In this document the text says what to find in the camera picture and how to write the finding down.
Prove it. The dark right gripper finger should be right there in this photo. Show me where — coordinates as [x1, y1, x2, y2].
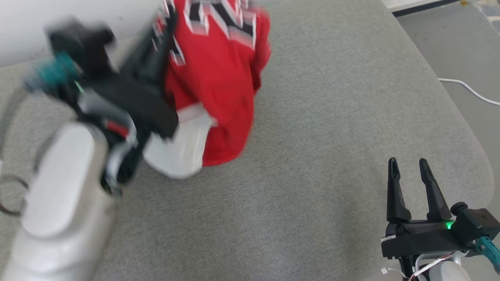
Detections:
[419, 158, 453, 222]
[387, 157, 412, 224]

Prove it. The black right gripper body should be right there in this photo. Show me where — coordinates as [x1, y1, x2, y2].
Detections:
[381, 218, 475, 260]

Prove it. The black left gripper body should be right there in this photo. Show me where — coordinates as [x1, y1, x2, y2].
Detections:
[78, 72, 179, 139]

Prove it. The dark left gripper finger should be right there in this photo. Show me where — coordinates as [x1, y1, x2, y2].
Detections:
[150, 8, 178, 84]
[117, 16, 166, 80]

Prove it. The red jersey with black lettering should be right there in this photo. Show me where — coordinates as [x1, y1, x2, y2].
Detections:
[143, 0, 272, 180]

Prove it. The grey fabric sofa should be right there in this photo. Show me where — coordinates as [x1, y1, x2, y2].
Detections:
[0, 0, 496, 281]

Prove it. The black baseboard strip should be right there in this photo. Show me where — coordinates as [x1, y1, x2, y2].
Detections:
[392, 0, 462, 17]

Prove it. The white and red wire bundle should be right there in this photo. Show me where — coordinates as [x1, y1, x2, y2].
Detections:
[381, 253, 458, 281]

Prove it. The teal plug right camera cable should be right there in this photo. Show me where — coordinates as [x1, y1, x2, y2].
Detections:
[474, 236, 500, 274]

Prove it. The teal plug camera cable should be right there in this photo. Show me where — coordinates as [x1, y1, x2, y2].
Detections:
[474, 236, 500, 274]
[24, 52, 84, 95]

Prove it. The teal plug left camera cable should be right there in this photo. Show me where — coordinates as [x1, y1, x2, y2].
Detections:
[24, 52, 84, 95]

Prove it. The white floor cable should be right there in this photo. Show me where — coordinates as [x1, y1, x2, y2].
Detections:
[438, 78, 500, 106]

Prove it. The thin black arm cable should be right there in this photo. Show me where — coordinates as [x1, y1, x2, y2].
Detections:
[0, 175, 31, 217]

